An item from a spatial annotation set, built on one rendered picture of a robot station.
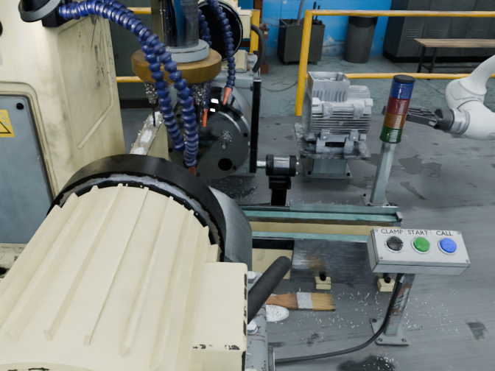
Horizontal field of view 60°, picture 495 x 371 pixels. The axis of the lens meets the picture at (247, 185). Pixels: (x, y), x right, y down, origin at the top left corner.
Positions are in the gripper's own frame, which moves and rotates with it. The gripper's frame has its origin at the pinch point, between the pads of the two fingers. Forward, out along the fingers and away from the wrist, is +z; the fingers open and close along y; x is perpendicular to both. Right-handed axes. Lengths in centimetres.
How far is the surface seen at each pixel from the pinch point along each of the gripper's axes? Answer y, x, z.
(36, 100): 66, -13, 94
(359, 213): 46, 14, 21
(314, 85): 5.0, -6.1, 30.8
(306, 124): -4.5, 11.0, 27.8
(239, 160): 30, 12, 53
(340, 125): 8.9, 4.5, 19.9
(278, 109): -264, 101, -10
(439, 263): 81, 1, 20
